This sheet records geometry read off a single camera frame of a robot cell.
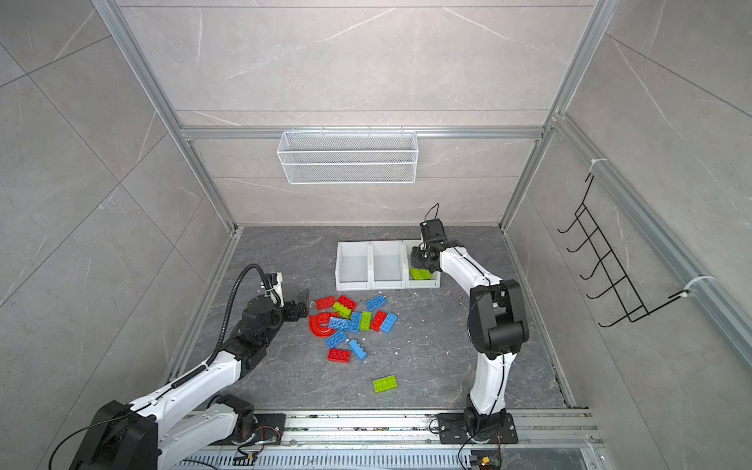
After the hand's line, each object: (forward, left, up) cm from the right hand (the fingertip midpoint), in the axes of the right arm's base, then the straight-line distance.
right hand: (418, 256), depth 98 cm
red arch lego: (-20, +32, -7) cm, 39 cm away
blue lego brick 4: (-25, +28, -8) cm, 38 cm away
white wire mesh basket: (+29, +23, +21) cm, 43 cm away
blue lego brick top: (-13, +15, -8) cm, 21 cm away
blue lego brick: (-21, +27, -7) cm, 34 cm away
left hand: (-14, +39, +6) cm, 42 cm away
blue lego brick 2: (-19, +22, -9) cm, 30 cm away
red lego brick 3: (-20, +14, -8) cm, 25 cm away
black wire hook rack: (-27, -40, +23) cm, 54 cm away
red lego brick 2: (-12, +26, -7) cm, 29 cm away
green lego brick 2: (-3, -1, -7) cm, 7 cm away
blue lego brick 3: (-21, +11, -8) cm, 25 cm away
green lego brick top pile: (-16, +26, -7) cm, 31 cm away
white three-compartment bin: (+1, +14, -6) cm, 15 cm away
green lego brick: (-19, +18, -9) cm, 28 cm away
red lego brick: (-13, +32, -7) cm, 35 cm away
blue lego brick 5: (-29, +20, -7) cm, 36 cm away
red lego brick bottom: (-31, +26, -7) cm, 41 cm away
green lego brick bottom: (-39, +13, -8) cm, 41 cm away
